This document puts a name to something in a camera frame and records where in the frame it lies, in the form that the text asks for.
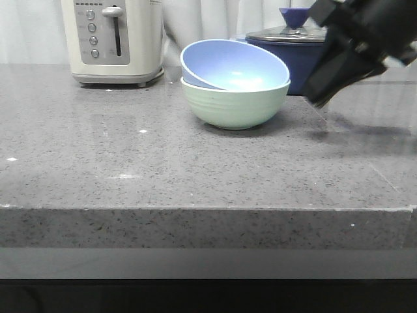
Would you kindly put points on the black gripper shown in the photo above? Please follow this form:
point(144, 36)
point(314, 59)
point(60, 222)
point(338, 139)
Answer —
point(368, 32)

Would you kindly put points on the blue bowl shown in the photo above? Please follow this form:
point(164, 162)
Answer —
point(232, 65)

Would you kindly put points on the green bowl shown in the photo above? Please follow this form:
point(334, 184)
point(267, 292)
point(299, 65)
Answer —
point(234, 110)

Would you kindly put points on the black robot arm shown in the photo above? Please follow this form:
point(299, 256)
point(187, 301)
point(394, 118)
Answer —
point(360, 35)

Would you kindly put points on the dark blue saucepan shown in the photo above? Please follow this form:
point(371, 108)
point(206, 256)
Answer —
point(300, 59)

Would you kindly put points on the glass lid with blue knob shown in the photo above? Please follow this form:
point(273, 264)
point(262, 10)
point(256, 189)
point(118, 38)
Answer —
point(294, 30)

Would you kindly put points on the cream toaster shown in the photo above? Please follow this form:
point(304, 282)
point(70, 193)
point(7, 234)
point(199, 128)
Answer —
point(114, 41)

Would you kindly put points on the white curtain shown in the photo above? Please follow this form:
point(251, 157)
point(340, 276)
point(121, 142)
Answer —
point(32, 32)

